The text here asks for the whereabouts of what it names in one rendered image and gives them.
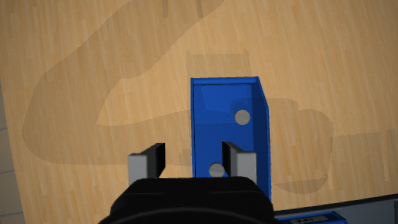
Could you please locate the grey metal disc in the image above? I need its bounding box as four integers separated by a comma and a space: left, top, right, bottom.
234, 110, 250, 125
209, 162, 225, 177

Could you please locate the blue open-front bin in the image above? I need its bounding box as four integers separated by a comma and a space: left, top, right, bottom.
277, 212, 348, 224
191, 76, 271, 200

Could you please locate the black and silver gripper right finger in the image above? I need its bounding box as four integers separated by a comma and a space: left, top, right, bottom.
222, 141, 257, 184

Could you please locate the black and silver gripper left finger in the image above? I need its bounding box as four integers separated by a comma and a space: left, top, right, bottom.
128, 143, 166, 186

